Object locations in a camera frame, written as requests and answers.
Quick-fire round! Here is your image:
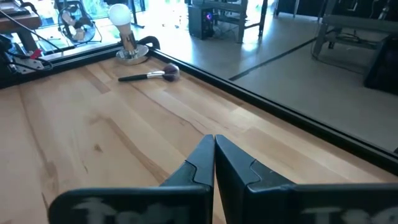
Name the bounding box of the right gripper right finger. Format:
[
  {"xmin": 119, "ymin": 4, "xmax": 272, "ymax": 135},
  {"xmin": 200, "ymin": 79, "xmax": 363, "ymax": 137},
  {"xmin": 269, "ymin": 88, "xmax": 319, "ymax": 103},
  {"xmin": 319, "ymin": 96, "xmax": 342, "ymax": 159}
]
[{"xmin": 215, "ymin": 134, "xmax": 398, "ymax": 224}]

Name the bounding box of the grey metal bench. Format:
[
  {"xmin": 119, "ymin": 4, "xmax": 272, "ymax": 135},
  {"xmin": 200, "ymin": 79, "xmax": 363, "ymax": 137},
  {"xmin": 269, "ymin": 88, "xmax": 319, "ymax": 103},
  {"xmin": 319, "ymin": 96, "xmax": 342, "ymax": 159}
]
[{"xmin": 191, "ymin": 0, "xmax": 259, "ymax": 44}]

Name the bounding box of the black aluminium table frame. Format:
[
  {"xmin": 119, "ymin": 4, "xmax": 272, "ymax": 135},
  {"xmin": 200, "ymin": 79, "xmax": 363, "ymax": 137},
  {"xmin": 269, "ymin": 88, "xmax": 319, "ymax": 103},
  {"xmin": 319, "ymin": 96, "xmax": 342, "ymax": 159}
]
[{"xmin": 0, "ymin": 42, "xmax": 398, "ymax": 177}]

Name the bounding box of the metal bracket with red tab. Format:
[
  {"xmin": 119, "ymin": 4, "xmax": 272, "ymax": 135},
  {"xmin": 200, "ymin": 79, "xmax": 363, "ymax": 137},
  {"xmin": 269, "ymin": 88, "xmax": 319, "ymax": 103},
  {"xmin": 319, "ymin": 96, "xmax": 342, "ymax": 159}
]
[{"xmin": 11, "ymin": 48, "xmax": 46, "ymax": 75}]

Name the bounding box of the black floor fan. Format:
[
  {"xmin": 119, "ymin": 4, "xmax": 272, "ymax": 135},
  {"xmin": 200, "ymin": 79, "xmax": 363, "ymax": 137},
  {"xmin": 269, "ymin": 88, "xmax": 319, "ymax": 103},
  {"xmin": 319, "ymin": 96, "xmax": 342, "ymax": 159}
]
[{"xmin": 57, "ymin": 1, "xmax": 98, "ymax": 45}]

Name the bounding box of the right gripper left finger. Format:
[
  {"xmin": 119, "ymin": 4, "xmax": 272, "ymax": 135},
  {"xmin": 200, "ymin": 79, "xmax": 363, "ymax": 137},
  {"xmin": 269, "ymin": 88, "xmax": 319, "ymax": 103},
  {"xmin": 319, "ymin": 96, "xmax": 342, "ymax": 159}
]
[{"xmin": 47, "ymin": 134, "xmax": 216, "ymax": 224}]

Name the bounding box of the grey table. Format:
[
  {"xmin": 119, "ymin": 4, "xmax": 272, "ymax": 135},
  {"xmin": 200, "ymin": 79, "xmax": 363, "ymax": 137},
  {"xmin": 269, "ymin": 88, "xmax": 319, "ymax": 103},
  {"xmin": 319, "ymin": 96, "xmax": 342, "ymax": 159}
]
[{"xmin": 312, "ymin": 0, "xmax": 398, "ymax": 57}]

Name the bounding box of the wooden top table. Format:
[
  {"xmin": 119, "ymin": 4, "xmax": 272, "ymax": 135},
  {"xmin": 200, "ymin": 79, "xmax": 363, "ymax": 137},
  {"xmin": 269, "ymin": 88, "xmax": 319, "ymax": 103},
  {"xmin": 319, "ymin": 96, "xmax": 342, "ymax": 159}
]
[{"xmin": 0, "ymin": 0, "xmax": 43, "ymax": 52}]

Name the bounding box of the fluffy powder brush black handle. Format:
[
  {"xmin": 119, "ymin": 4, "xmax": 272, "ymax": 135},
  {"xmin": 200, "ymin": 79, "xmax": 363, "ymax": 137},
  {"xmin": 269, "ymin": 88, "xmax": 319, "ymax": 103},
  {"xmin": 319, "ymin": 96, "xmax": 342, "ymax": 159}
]
[{"xmin": 118, "ymin": 63, "xmax": 181, "ymax": 83}]

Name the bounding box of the white bulb chrome lamp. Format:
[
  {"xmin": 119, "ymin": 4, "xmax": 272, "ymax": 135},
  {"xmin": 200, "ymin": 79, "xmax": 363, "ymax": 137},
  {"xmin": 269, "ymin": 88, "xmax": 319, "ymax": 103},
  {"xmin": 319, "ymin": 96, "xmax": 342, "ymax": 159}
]
[{"xmin": 108, "ymin": 2, "xmax": 150, "ymax": 66}]

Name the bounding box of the black computer tower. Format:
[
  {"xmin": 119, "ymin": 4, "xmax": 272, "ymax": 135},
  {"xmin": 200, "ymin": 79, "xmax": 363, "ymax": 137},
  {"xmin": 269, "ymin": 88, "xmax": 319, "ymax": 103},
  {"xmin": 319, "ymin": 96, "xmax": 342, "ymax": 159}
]
[{"xmin": 187, "ymin": 4, "xmax": 216, "ymax": 41}]

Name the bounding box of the black corner clamp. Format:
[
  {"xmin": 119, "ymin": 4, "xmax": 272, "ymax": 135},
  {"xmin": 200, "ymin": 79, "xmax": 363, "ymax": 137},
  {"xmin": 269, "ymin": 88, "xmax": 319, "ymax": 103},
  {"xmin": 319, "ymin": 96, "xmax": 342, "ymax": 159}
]
[{"xmin": 137, "ymin": 35, "xmax": 161, "ymax": 51}]

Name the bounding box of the black box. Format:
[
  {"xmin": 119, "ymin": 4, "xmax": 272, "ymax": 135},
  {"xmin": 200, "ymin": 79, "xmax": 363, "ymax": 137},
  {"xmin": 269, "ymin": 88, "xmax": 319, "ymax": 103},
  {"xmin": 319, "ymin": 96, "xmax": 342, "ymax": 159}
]
[{"xmin": 363, "ymin": 34, "xmax": 398, "ymax": 96}]

